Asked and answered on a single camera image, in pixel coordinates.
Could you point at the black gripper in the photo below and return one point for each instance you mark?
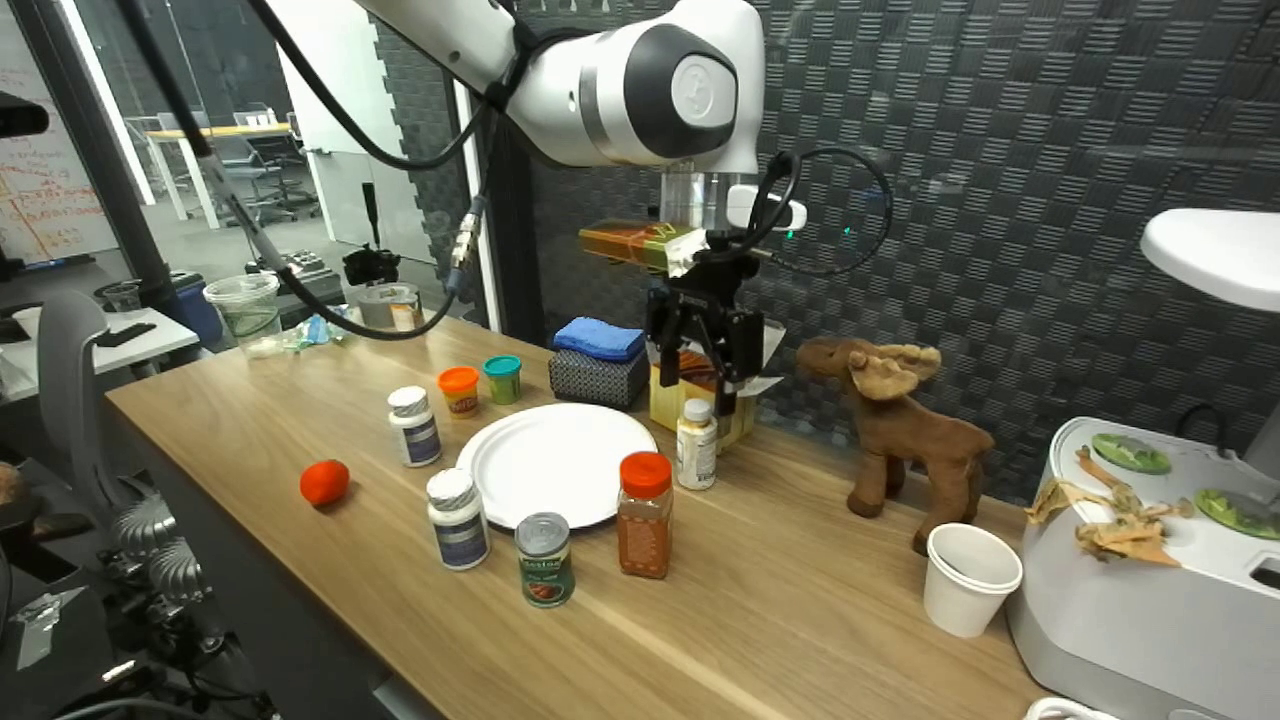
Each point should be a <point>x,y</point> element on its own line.
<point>702,305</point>

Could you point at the small white vitamin bottle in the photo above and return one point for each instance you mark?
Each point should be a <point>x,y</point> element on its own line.
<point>697,447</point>

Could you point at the red lid spice bottle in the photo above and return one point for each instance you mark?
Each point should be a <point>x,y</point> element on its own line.
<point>646,512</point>

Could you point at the small green label can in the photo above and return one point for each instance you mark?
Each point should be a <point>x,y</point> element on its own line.
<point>544,559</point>

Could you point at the white pill bottle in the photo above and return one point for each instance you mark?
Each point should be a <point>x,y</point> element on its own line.
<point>412,427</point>
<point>456,517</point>

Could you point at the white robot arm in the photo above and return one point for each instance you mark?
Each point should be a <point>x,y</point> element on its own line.
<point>676,95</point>

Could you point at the white paper plate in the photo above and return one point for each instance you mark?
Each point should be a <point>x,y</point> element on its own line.
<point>552,457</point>

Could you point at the grey foam block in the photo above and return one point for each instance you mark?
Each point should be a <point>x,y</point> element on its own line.
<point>596,383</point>

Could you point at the blue sponge cloth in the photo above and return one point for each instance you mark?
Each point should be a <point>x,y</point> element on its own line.
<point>596,337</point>

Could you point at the brown plush moose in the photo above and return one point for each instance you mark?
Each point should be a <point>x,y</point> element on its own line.
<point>897,432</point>

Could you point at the orange lid dough tub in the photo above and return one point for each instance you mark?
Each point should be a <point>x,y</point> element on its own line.
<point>463,389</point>

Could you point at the white paper cup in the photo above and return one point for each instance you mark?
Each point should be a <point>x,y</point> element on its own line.
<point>971,577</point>

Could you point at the red ball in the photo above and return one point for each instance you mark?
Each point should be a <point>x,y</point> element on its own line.
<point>327,480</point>

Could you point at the white appliance with leaves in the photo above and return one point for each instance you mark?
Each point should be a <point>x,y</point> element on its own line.
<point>1178,639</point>

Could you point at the wrist camera amber block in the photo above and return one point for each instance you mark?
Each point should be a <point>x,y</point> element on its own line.
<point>646,244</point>

